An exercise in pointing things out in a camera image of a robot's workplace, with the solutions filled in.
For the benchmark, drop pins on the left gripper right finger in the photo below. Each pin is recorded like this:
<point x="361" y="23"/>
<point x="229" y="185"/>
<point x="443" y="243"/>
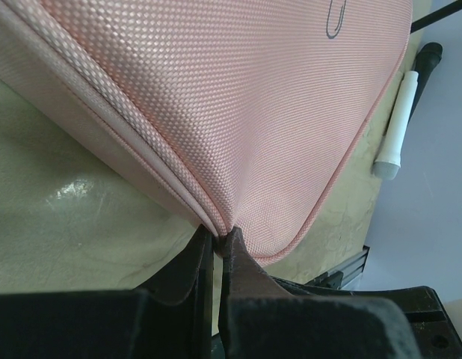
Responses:
<point x="242" y="276"/>

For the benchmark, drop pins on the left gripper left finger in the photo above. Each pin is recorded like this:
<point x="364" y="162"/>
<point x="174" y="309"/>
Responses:
<point x="173" y="283"/>

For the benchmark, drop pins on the pink medicine kit case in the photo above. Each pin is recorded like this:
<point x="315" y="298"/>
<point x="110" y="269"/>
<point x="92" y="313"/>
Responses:
<point x="236" y="114"/>

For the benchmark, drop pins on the aluminium front rail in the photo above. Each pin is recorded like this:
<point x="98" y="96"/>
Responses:
<point x="347" y="274"/>

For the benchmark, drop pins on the black microphone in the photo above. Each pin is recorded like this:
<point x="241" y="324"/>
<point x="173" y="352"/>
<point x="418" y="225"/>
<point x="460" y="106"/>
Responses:
<point x="426" y="61"/>

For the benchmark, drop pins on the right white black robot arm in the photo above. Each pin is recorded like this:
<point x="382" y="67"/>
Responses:
<point x="433" y="330"/>

